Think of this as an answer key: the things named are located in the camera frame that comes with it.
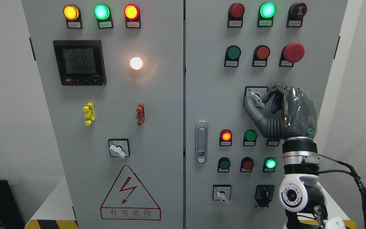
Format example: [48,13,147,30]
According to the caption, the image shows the red terminal clip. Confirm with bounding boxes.
[136,103,145,126]

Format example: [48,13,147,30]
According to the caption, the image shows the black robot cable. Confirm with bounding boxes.
[301,154,366,229]

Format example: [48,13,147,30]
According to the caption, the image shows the red push button row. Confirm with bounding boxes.
[252,45,270,67]
[240,157,254,173]

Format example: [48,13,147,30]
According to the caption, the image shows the yellow indicator light top left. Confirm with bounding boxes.
[63,4,83,29]

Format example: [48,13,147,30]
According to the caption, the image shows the green indicator middle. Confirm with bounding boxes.
[243,129,257,147]

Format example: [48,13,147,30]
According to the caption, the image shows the dark red indicator top right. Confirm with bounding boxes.
[227,3,245,28]

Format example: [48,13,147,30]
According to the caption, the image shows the red electrical hazard warning sign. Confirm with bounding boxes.
[100,165,161,221]

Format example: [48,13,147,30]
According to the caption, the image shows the red push button upper row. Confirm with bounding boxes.
[252,45,270,67]

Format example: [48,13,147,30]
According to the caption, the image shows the gray rotary switch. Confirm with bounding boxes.
[244,86,268,108]
[213,184,232,204]

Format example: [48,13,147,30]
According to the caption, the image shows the yellow terminal clip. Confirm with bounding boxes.
[83,102,95,126]

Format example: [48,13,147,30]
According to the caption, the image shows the green push button upper row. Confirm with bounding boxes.
[224,45,241,67]

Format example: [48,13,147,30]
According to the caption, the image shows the gray cabinet door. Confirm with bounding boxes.
[185,0,348,229]
[22,0,184,229]

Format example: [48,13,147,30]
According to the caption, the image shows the green lit indicator top right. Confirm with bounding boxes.
[257,2,276,27]

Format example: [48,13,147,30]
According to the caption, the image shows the red push button lower row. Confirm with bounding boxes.
[240,157,254,173]

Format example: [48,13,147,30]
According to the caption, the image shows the dark red buzzer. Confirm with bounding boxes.
[286,3,307,27]

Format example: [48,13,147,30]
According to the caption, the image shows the red emergency stop mushroom button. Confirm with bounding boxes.
[279,42,305,67]

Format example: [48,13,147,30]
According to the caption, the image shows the green indicator light top left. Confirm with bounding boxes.
[94,4,114,29]

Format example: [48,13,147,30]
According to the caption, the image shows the gray cabinet right door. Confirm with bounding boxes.
[185,0,348,229]

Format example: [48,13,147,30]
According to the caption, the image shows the black digital power meter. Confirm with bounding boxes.
[53,40,107,86]

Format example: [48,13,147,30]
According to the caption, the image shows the gray rotary switch left door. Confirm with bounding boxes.
[108,139,130,158]

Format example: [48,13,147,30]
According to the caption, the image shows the black rotary selector switch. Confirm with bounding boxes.
[254,184,275,207]

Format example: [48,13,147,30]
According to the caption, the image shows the white glowing indicator lamp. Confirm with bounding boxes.
[130,57,143,71]

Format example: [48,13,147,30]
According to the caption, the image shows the red lit indicator middle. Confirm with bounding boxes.
[219,129,232,146]

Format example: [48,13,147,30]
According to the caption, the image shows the silver cabinet door handle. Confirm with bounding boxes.
[195,121,208,163]

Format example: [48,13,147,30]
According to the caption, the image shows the green lit push button lower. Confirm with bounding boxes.
[263,157,276,173]

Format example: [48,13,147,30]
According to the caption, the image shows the gray robotic right hand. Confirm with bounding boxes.
[244,83,318,140]

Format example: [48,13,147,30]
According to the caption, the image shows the green push button row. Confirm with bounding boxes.
[224,45,241,67]
[217,157,231,173]

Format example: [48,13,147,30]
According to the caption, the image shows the green push button lower row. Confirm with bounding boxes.
[217,157,231,173]

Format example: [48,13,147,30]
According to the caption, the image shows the gray cabinet left door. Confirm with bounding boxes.
[22,0,184,229]

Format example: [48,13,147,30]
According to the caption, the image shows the red indicator light top left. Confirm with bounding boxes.
[124,4,141,28]

